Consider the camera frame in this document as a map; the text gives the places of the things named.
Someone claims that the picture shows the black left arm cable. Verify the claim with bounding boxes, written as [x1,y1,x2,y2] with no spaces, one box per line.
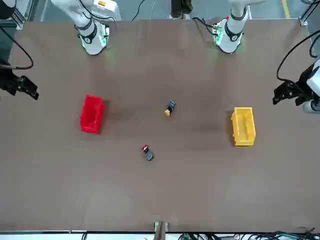
[275,29,320,84]

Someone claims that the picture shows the white control box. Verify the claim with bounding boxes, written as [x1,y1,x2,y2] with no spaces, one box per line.
[91,0,123,22]

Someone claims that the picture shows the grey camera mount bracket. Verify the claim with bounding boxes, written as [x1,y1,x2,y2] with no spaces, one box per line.
[153,220,171,240]

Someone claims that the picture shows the person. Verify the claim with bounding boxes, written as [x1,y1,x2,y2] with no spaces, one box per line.
[170,0,194,20]

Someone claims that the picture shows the red-capped medicine bottle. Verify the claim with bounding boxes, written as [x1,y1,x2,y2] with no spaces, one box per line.
[141,143,155,162]

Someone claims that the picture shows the black base cable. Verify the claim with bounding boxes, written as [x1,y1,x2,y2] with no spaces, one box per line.
[190,16,219,35]

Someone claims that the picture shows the red plastic storage box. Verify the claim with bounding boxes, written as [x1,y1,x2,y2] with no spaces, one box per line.
[79,94,106,136]

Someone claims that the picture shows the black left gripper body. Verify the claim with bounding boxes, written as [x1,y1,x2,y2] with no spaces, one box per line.
[296,65,315,102]

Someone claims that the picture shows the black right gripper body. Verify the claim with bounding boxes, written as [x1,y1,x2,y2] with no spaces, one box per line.
[0,65,21,96]

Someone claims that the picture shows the tangled black cables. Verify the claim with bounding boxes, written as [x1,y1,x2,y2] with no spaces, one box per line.
[179,225,318,240]

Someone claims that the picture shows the yellow-capped medicine bottle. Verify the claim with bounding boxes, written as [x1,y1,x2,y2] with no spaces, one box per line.
[163,99,177,117]

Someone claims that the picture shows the aluminium frame post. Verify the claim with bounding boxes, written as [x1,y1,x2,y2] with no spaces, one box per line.
[10,6,26,30]
[298,1,315,26]

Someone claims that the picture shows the yellow plastic storage box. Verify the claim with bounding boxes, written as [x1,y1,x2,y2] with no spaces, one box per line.
[230,106,257,147]

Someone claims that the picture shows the black floor cable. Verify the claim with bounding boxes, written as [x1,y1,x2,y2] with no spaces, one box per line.
[130,0,147,22]

